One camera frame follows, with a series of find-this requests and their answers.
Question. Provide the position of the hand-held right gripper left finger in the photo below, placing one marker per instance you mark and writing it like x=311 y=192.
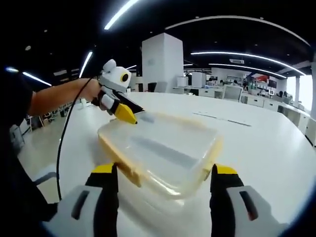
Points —
x=79 y=212

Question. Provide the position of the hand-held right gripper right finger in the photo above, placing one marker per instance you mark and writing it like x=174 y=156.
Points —
x=237 y=212

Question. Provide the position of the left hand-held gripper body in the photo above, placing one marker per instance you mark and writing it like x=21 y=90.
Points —
x=114 y=79

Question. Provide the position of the clear plastic storage box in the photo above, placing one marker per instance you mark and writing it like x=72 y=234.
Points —
x=160 y=150

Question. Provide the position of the person's left hand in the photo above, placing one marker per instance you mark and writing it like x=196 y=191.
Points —
x=92 y=90

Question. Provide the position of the long ceiling light strip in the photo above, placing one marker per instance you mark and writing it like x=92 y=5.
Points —
x=121 y=14

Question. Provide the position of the grey mesh office chair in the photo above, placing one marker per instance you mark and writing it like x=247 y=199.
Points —
x=232 y=93

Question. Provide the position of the row of white office desks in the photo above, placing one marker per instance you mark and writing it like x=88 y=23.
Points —
x=271 y=98

